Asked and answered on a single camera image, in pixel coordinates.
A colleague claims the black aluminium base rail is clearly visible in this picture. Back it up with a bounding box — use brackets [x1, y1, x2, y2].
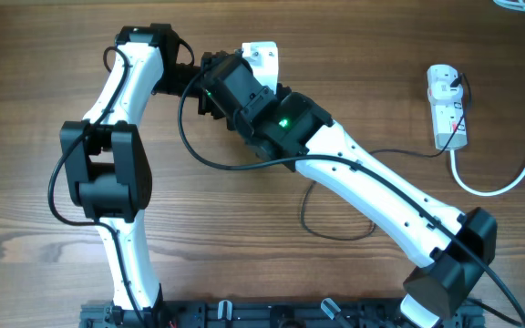
[78, 298, 486, 328]

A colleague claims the white power strip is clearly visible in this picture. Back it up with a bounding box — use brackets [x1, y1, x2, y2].
[427, 64, 468, 150]

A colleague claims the white charger plug adapter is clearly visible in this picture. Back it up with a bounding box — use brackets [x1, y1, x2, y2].
[427, 81, 463, 105]

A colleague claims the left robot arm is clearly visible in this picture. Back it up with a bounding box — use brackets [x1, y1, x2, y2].
[47, 24, 217, 327]

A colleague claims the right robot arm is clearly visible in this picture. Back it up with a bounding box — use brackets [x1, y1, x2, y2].
[199, 53, 497, 327]

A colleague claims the black USB charging cable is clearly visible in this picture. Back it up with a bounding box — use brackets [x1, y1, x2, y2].
[299, 72, 473, 242]

